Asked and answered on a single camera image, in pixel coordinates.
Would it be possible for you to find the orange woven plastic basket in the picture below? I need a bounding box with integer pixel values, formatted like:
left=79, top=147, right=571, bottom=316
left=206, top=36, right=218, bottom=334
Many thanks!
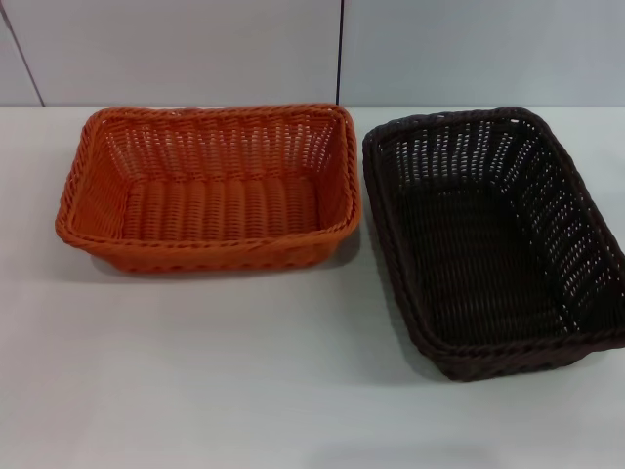
left=53, top=101, right=363, bottom=274

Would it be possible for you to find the dark brown woven plastic basket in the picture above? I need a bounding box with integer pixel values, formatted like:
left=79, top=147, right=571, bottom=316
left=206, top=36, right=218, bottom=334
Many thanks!
left=361, top=106, right=625, bottom=383

